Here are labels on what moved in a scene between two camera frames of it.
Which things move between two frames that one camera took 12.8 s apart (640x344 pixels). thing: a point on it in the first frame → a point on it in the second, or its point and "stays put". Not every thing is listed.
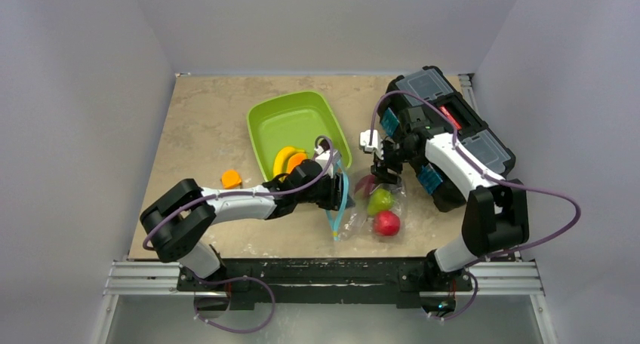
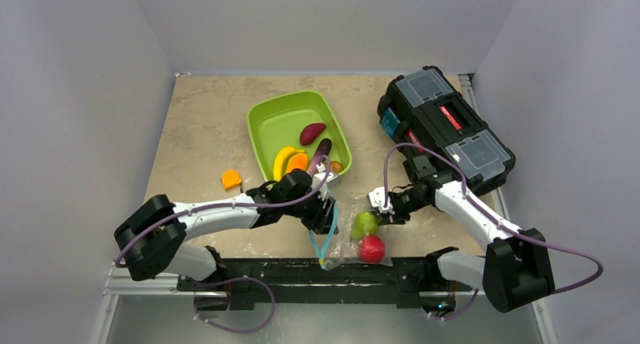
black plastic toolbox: (427, 99) stays put
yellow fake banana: (281, 160) stays put
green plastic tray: (296, 121) stays put
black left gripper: (337, 198) → (321, 220)
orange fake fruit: (294, 160) stays put
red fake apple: (386, 222) → (371, 249)
